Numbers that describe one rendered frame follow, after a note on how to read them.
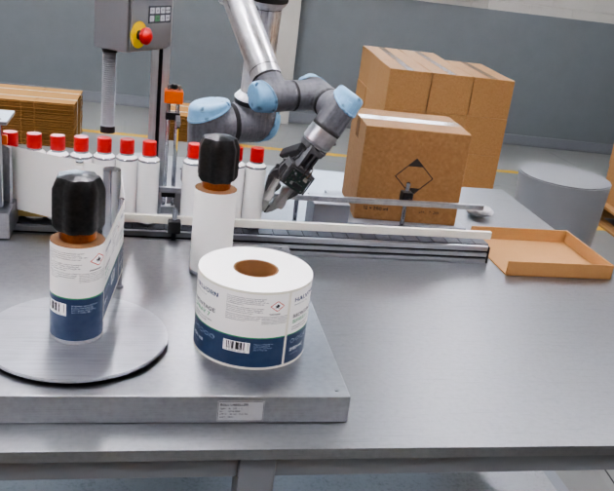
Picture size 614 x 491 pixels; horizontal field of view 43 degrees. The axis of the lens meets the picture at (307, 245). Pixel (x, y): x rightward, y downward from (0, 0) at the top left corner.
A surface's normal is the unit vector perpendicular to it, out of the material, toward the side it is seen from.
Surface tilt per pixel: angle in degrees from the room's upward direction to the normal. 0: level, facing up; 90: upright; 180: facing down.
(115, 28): 90
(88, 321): 90
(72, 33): 90
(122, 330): 0
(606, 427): 0
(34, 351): 0
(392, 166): 90
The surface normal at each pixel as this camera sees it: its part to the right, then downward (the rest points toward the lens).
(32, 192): -0.31, 0.31
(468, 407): 0.11, -0.93
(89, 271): 0.59, 0.36
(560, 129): 0.07, 0.36
